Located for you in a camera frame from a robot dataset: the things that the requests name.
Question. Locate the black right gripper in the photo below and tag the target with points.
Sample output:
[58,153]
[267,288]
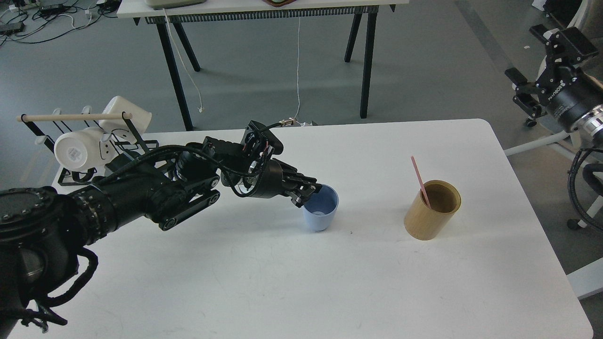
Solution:
[573,98]

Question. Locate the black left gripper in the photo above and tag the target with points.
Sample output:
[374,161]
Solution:
[274,178]

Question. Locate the bamboo cylinder holder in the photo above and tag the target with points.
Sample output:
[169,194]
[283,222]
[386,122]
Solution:
[426,217]

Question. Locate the white background table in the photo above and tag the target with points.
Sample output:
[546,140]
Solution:
[240,10]

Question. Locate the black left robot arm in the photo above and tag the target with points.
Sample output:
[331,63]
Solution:
[45,260]

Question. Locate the white square cup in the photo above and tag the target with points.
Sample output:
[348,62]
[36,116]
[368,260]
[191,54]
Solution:
[140,118]

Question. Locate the pink chopstick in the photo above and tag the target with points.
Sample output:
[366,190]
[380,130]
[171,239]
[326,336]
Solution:
[423,191]

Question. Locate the white mug lying sideways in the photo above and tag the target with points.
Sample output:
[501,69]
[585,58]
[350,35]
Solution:
[84,149]

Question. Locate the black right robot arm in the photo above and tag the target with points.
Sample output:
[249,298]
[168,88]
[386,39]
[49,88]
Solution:
[588,173]

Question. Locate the wooden dowel rod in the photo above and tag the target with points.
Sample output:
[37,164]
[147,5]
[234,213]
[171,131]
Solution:
[73,117]

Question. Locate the black wire cup rack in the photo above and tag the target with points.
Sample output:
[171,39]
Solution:
[87,149]

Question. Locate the blue plastic cup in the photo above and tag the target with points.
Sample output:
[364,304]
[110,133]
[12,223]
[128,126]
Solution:
[319,210]

